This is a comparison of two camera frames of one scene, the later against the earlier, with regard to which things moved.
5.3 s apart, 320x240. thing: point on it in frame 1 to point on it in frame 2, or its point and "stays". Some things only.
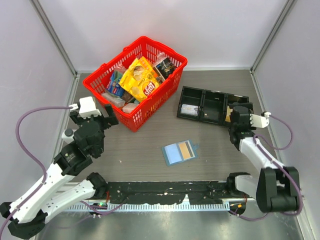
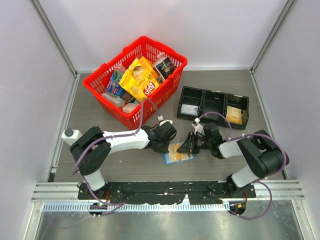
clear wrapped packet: (116, 101) stays
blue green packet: (114, 86) stays
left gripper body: (103, 122) to (163, 147)
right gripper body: (249, 105) to (202, 143)
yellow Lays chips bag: (140, 79) stays
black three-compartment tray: (207, 105) stays
